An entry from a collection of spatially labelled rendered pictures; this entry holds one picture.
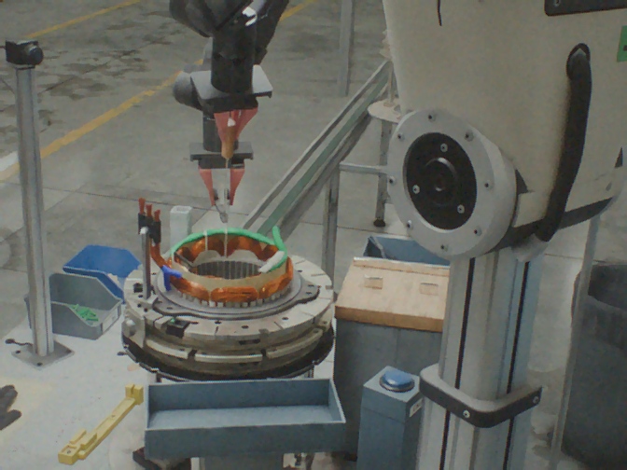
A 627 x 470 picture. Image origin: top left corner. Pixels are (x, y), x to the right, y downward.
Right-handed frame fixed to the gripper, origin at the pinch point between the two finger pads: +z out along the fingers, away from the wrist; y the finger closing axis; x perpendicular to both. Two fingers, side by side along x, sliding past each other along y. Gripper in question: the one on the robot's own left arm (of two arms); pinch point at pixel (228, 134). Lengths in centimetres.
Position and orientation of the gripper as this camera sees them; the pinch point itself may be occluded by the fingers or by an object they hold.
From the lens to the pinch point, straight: 139.1
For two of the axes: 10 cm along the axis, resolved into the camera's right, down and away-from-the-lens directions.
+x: 3.4, 6.7, -6.6
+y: -9.4, 1.6, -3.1
